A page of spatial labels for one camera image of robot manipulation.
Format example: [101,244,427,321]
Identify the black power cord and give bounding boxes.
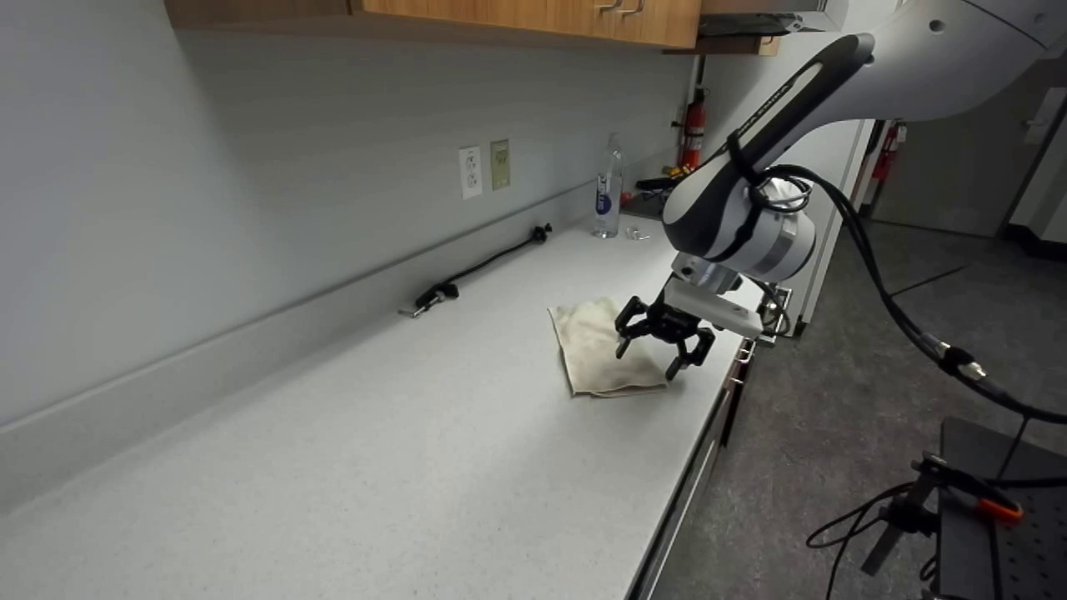
[403,220,557,321]

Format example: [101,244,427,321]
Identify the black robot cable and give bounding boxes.
[763,161,1067,426]

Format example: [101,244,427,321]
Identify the beige wall plate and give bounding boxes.
[487,138,516,192]

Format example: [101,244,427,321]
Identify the black breadboard table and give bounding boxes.
[932,413,1067,600]

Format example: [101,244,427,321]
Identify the orange-handled clamp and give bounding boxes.
[910,449,1030,533]

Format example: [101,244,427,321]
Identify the white cabinet panel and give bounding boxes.
[781,113,881,336]

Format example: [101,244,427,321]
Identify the red fire extinguisher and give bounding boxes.
[677,52,713,178]

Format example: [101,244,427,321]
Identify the white wall outlet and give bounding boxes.
[457,144,489,204]

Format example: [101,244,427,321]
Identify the black floor cables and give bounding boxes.
[803,478,929,600]

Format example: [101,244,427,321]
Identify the red wall-mounted device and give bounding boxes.
[869,117,910,190]

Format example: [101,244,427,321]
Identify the dark wall shelf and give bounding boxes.
[697,0,850,59]

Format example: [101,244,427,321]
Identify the clear water bottle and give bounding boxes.
[588,133,628,244]

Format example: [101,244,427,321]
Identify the cream stained towel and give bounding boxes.
[546,289,684,403]

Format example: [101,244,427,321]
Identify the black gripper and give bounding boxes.
[610,292,720,384]

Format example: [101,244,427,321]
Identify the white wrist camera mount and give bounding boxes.
[664,250,783,342]

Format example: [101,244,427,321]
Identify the wooden wall cabinet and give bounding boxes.
[163,0,706,52]

